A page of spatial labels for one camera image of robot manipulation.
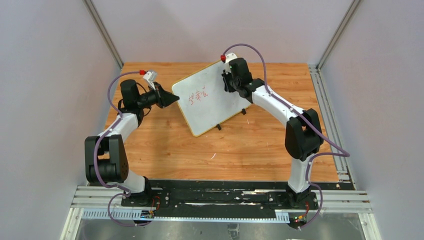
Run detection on yellow framed whiteboard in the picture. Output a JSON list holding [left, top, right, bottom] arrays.
[[171, 61, 251, 137]]

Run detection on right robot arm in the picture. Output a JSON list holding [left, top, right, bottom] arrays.
[[220, 55, 324, 208]]

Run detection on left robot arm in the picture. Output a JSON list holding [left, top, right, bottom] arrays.
[[84, 79, 180, 204]]

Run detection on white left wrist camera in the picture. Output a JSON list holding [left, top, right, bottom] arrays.
[[142, 70, 158, 86]]

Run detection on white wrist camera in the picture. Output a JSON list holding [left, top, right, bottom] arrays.
[[224, 52, 238, 64], [142, 70, 158, 86]]

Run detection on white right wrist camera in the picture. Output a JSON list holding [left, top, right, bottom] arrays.
[[224, 52, 238, 64]]

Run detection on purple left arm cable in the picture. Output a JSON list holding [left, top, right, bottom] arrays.
[[93, 70, 152, 228]]

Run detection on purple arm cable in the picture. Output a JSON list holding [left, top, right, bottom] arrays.
[[93, 70, 152, 228], [221, 43, 351, 230]]

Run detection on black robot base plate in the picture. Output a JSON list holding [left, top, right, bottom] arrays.
[[120, 179, 320, 220]]

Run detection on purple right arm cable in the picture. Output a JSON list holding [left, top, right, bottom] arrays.
[[221, 43, 351, 230]]

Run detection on aluminium frame rails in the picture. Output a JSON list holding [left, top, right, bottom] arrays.
[[61, 180, 382, 240]]

